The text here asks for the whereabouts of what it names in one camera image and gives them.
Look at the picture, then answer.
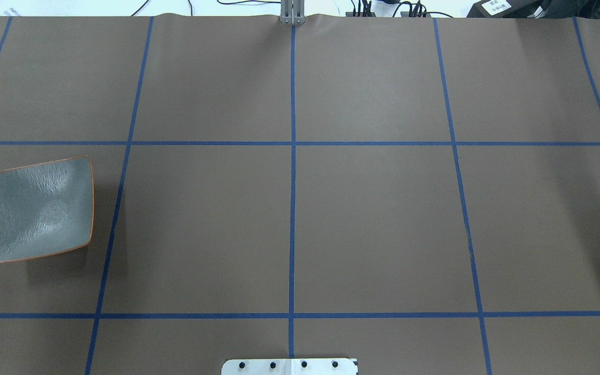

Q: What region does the aluminium frame post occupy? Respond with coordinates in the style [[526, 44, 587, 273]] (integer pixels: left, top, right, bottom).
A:
[[280, 0, 306, 26]]

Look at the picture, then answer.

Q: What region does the brown paper table mat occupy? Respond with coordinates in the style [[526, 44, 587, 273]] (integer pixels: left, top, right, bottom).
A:
[[0, 15, 600, 374]]

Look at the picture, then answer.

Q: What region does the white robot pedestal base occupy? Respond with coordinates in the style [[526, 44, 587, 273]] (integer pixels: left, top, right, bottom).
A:
[[221, 358, 359, 374]]

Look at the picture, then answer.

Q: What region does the grey square plate orange rim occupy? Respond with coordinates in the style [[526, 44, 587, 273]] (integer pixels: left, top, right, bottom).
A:
[[0, 156, 95, 264]]

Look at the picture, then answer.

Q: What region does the black power supply box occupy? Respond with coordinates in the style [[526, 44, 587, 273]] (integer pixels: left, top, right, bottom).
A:
[[466, 1, 552, 19]]

